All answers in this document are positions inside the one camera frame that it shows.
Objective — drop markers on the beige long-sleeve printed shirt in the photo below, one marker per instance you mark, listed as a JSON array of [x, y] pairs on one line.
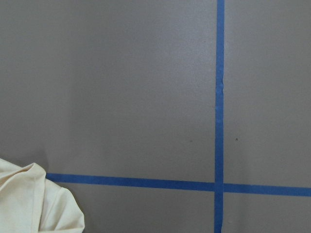
[[30, 203]]

